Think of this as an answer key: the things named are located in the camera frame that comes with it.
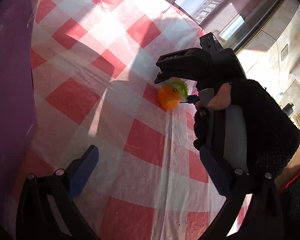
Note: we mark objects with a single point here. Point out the green apple half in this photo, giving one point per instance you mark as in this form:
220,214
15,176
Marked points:
180,86

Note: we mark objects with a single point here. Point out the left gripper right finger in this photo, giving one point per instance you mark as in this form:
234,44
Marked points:
263,219

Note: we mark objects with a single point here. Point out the purple storage box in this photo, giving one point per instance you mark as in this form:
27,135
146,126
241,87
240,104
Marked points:
17,107

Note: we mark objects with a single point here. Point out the black gloved right hand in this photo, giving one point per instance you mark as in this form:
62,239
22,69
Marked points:
272,138

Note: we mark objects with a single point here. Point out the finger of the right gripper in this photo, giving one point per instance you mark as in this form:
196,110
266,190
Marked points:
191,99

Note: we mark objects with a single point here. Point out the window frame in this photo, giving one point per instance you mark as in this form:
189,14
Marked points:
233,22

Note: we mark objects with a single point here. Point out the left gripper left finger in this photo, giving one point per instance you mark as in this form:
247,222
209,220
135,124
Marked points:
46,209

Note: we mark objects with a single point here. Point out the red white checkered tablecloth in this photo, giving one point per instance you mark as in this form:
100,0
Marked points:
94,70

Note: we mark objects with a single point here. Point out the right forearm dark sleeve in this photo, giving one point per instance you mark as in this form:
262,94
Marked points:
288,186

